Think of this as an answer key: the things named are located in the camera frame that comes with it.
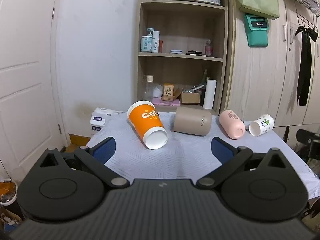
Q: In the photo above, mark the light blue patterned tablecloth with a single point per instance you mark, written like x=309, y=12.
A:
x=180, y=155

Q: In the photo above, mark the black ribbon bow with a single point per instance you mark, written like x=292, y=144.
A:
x=305, y=62

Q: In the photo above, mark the white tall cylinder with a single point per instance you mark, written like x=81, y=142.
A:
x=209, y=95

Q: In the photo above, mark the white cup with green print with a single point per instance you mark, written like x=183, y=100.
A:
x=262, y=125

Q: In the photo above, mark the black chair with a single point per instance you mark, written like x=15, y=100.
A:
x=308, y=142

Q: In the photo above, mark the white slim bottle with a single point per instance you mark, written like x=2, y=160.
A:
x=155, y=42

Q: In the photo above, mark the pink flat box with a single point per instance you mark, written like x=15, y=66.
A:
x=166, y=102

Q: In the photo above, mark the beige tumbler cup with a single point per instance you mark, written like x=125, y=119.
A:
x=190, y=122

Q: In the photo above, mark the small cardboard box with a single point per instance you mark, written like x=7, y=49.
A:
x=190, y=98

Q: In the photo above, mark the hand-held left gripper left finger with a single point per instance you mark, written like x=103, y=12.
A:
x=105, y=151

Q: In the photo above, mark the pink glass bottle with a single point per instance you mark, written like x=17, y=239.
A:
x=208, y=50

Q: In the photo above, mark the light wooden wardrobe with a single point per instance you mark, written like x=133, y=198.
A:
x=257, y=80

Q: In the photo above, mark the teal box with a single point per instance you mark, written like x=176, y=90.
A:
x=257, y=36

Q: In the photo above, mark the white tissue pack blue label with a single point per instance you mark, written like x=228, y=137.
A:
x=97, y=123

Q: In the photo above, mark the white door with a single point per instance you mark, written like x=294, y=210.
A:
x=22, y=80

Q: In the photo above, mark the clear container with orange contents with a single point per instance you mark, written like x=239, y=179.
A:
x=7, y=191

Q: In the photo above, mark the white flat case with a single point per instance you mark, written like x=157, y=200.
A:
x=176, y=51

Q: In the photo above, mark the dark green bottle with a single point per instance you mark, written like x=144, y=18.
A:
x=203, y=85

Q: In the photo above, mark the light green box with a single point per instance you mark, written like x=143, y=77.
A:
x=258, y=1

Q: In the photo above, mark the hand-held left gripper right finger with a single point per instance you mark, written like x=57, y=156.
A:
x=221, y=151

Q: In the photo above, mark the small floral box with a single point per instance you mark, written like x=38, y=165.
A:
x=168, y=90

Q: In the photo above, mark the orange paper cup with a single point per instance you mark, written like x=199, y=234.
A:
x=146, y=120

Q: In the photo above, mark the pink cup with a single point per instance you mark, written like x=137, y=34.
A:
x=231, y=123

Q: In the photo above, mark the clear bottle beige cap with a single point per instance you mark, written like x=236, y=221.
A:
x=148, y=90

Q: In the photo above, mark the teal pump bottle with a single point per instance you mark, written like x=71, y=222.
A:
x=146, y=43

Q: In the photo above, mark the wooden shelf unit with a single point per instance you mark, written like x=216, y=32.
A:
x=182, y=30

